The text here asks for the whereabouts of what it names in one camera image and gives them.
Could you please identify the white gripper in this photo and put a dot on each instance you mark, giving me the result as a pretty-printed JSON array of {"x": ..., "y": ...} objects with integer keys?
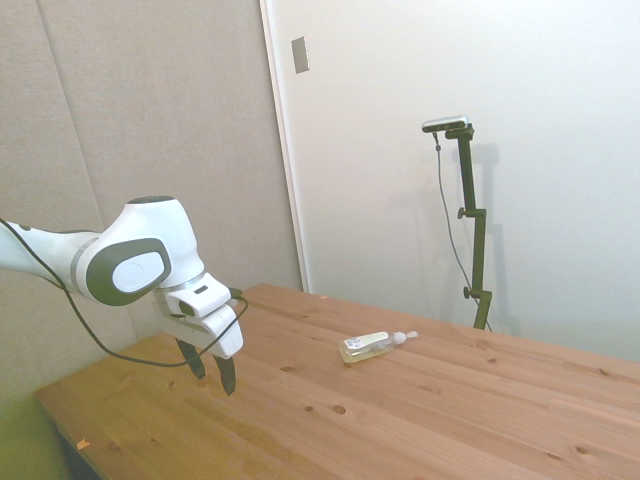
[{"x": 220, "y": 330}]

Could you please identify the clear sanitizer pump bottle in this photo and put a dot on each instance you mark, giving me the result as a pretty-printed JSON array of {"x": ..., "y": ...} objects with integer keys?
[{"x": 365, "y": 347}]

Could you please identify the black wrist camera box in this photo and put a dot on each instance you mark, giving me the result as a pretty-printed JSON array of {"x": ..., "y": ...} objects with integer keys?
[{"x": 236, "y": 292}]

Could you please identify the white door frame trim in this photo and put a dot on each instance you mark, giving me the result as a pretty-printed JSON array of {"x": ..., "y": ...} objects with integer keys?
[{"x": 280, "y": 125}]

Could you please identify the dark green camera stand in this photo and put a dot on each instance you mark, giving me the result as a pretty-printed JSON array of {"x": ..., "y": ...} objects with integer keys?
[{"x": 472, "y": 220}]

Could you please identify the grey wall plate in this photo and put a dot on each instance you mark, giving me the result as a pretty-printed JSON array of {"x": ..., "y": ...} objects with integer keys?
[{"x": 300, "y": 55}]

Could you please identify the grey exterior camera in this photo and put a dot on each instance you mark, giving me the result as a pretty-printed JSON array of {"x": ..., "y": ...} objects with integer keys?
[{"x": 445, "y": 123}]

